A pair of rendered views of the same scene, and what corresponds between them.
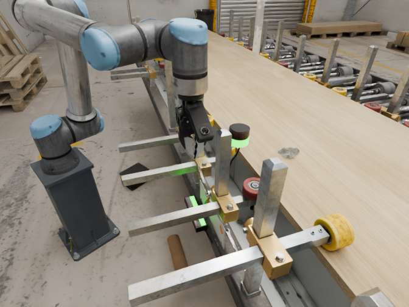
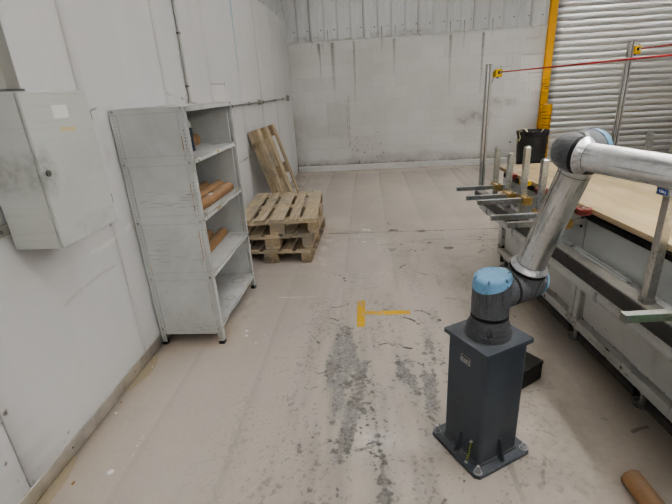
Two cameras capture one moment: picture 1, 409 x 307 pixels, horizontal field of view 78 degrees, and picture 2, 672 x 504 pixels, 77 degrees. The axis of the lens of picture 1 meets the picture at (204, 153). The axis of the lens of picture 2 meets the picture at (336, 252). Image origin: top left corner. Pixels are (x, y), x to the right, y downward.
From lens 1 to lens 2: 1.02 m
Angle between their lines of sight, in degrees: 22
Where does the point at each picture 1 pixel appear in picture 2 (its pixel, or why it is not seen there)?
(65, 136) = (514, 295)
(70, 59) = (568, 202)
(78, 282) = not seen: outside the picture
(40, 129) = (496, 283)
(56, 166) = (495, 333)
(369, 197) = not seen: outside the picture
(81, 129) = (529, 288)
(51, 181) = (491, 352)
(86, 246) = (487, 460)
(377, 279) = not seen: outside the picture
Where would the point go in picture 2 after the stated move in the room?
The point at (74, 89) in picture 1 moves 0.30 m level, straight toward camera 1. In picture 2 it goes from (549, 238) to (611, 268)
